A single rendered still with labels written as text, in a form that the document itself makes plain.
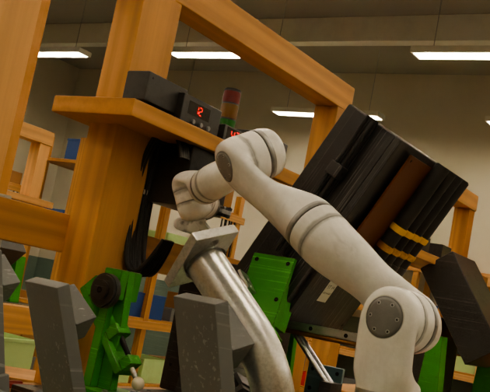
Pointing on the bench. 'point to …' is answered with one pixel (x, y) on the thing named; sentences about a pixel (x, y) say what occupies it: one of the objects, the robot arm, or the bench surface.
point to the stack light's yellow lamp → (229, 110)
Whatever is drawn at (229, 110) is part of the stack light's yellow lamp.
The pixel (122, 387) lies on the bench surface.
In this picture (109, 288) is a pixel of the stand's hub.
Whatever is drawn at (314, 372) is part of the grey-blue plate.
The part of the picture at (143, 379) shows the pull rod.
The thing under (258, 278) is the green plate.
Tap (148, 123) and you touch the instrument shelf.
